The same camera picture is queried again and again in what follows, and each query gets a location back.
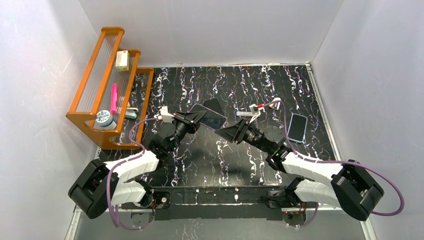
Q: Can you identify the purple phone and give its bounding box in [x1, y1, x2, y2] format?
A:
[189, 103, 227, 130]

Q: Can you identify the black phone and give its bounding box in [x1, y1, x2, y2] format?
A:
[203, 98, 224, 115]

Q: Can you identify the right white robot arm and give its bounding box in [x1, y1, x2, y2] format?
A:
[215, 118, 385, 221]

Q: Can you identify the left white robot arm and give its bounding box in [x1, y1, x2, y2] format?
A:
[68, 106, 207, 221]

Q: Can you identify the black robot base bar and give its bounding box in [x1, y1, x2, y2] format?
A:
[122, 186, 312, 225]

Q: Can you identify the phone in light blue case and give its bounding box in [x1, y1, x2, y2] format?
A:
[287, 113, 308, 143]

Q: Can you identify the grey and orange marker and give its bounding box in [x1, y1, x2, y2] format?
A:
[236, 111, 254, 117]

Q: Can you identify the teal and white stapler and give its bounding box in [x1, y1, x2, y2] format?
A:
[124, 107, 139, 120]

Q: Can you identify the orange wooden shelf rack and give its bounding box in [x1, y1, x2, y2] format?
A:
[66, 26, 155, 150]

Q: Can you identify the pink highlighter marker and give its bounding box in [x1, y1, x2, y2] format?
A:
[110, 83, 118, 114]

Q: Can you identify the blue and white tape roll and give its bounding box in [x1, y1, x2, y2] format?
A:
[95, 110, 117, 130]

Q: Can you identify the white and red box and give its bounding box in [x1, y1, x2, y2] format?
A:
[115, 50, 130, 72]

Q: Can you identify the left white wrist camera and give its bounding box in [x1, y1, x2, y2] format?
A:
[157, 106, 174, 123]

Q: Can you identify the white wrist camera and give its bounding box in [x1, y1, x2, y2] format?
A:
[249, 104, 264, 123]
[157, 106, 174, 123]

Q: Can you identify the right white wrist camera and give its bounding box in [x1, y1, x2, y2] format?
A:
[249, 104, 264, 123]

